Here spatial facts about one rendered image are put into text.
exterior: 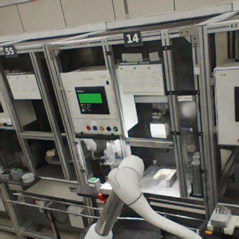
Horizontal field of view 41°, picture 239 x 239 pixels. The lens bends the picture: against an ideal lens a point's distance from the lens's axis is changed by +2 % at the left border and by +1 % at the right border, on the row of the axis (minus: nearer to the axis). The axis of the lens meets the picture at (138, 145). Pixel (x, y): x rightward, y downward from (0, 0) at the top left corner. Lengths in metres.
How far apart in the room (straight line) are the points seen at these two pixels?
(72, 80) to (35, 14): 5.13
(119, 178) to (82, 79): 0.93
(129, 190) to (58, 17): 5.73
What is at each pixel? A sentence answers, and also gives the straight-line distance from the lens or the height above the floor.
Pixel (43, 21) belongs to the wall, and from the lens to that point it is 7.31.
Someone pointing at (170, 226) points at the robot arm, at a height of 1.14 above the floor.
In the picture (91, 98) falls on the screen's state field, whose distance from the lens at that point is 2.26.
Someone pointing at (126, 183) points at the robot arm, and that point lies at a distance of 1.59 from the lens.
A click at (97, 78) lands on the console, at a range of 2.21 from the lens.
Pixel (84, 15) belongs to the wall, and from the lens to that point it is 6.64.
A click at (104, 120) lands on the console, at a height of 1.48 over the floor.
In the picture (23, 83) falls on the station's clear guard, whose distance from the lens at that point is 2.72.
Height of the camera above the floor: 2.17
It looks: 23 degrees down
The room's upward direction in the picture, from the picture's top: 9 degrees counter-clockwise
